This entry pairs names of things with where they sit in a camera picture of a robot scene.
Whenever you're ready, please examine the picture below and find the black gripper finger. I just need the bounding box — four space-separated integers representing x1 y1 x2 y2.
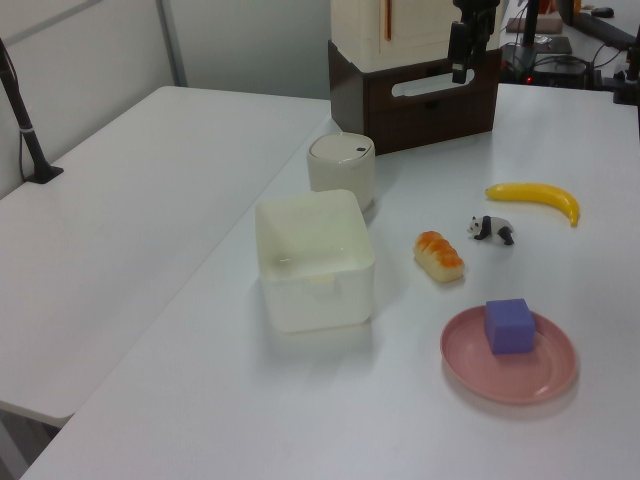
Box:
468 29 489 68
447 20 475 85

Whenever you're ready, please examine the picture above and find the dark brown wooden drawer cabinet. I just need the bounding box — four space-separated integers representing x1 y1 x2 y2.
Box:
327 39 503 157

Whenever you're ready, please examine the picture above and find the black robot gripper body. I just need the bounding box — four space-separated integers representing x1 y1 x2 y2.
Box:
453 0 503 67

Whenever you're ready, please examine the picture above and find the pink plastic plate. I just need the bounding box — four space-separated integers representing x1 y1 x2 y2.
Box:
439 305 581 405

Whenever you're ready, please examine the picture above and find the black table clamp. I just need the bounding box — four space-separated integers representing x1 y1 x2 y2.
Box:
611 42 640 106

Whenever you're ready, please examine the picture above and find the black electronics box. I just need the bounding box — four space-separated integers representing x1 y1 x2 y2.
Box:
499 43 592 87

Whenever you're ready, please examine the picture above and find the purple cube block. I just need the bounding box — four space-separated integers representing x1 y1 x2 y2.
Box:
483 298 537 356

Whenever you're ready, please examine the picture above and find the toy bread loaf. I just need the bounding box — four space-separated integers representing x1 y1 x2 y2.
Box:
412 230 466 285

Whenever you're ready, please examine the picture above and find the brown drawer with dark knob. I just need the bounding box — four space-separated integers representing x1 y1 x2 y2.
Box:
368 92 497 150

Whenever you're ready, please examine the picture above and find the cream plastic storage box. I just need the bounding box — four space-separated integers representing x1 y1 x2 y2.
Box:
330 0 503 72

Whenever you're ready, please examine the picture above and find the round cream trash can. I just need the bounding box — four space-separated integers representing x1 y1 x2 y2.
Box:
306 131 377 213

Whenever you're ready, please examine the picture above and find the toy panda figure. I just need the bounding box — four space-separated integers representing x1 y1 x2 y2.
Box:
467 215 516 247

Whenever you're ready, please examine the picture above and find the white square plastic bin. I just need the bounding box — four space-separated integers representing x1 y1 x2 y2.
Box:
254 188 376 335

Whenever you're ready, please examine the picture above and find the black monitor stand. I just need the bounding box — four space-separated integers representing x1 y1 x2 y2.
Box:
519 0 542 49

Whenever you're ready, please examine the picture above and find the brown drawer with white handle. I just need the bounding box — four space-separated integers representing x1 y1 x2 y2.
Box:
366 63 500 109

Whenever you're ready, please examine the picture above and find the yellow toy banana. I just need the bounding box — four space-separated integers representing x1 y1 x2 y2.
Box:
485 182 581 229

